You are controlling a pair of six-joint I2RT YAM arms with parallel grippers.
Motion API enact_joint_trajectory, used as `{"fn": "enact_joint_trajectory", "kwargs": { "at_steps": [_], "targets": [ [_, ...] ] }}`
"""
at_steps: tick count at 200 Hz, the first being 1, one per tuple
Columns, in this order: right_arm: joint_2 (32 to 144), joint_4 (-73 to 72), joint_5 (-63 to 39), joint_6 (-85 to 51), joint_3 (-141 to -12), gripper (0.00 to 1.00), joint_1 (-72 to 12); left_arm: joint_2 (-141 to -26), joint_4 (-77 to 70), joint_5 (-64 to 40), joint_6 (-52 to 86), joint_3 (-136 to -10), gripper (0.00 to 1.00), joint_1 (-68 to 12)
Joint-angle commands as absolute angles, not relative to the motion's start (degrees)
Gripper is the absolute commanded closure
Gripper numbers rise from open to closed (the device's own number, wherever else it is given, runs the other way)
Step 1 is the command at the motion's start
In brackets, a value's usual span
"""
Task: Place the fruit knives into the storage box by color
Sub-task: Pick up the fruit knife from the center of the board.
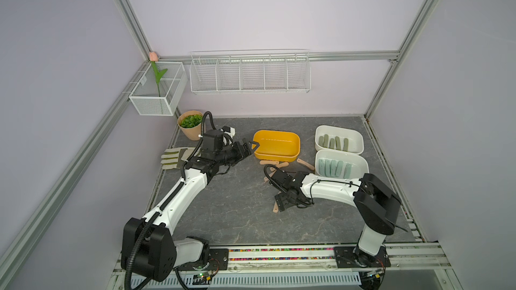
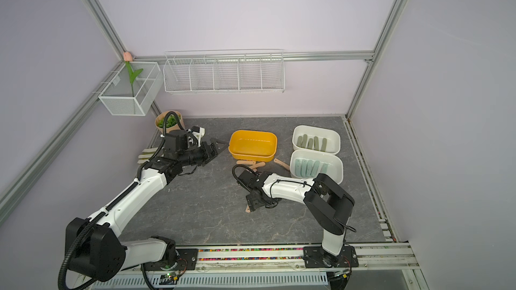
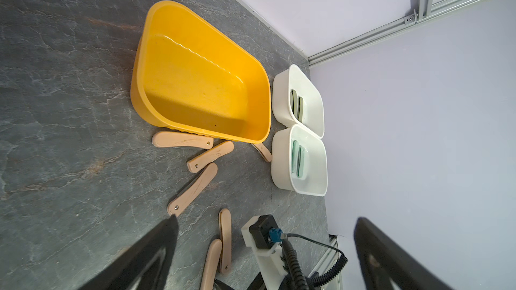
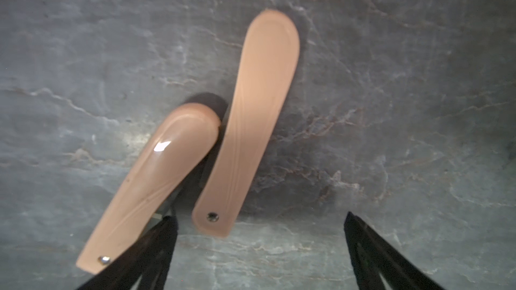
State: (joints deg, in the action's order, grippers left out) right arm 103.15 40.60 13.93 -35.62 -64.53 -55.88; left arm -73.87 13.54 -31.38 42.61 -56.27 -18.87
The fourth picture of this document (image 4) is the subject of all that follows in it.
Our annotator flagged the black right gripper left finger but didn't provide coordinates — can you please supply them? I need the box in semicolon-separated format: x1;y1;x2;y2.
78;216;178;290

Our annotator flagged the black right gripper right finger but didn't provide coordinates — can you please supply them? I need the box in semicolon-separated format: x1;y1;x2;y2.
343;212;443;290

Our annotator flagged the peach knife bottom of pile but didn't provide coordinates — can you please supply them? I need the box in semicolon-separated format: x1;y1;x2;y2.
76;103;221;275

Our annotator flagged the peach knife lower middle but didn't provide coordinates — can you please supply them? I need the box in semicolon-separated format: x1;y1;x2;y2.
192;9;300;238

